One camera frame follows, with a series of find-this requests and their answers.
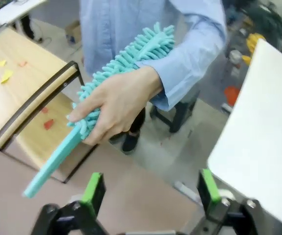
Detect person's left forearm blue sleeve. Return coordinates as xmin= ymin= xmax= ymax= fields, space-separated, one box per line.
xmin=134 ymin=43 xmax=228 ymax=112

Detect black stool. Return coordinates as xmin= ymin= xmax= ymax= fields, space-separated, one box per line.
xmin=150 ymin=92 xmax=201 ymax=133

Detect orange bag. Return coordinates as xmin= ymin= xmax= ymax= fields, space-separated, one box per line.
xmin=223 ymin=85 xmax=241 ymax=107

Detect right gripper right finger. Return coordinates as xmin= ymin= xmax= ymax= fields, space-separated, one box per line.
xmin=196 ymin=168 xmax=268 ymax=235

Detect white background desk grey legs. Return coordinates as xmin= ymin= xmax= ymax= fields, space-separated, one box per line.
xmin=0 ymin=0 xmax=49 ymax=25

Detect two-tier wooden shelf black frame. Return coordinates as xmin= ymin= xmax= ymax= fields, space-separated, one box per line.
xmin=0 ymin=26 xmax=100 ymax=184

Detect dark sneaker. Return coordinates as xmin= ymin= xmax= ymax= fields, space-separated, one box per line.
xmin=121 ymin=131 xmax=141 ymax=155

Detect person's left hand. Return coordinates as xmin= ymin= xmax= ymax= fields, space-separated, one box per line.
xmin=66 ymin=66 xmax=165 ymax=146

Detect closed cardboard box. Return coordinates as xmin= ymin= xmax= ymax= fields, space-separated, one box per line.
xmin=64 ymin=20 xmax=82 ymax=45

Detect person torso light blue shirt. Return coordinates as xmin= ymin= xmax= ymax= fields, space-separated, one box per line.
xmin=79 ymin=0 xmax=227 ymax=76

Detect large white side table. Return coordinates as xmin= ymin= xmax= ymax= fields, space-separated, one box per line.
xmin=207 ymin=38 xmax=282 ymax=228

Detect teal chenille duster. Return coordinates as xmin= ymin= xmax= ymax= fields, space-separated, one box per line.
xmin=23 ymin=22 xmax=175 ymax=199

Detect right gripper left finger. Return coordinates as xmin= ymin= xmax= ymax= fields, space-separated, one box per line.
xmin=30 ymin=172 xmax=107 ymax=235

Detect yellow bag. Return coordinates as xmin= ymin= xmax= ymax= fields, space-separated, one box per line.
xmin=242 ymin=33 xmax=266 ymax=65

